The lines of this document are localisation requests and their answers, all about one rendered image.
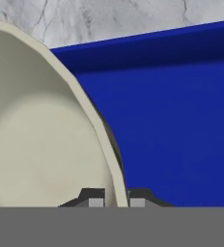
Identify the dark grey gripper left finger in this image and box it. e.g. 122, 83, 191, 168
57, 187, 106, 208

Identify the cream white bowl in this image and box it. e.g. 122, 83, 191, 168
0, 17, 129, 208

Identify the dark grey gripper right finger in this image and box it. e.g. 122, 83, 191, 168
127, 188, 174, 208

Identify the blue tray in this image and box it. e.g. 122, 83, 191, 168
49, 18, 224, 208

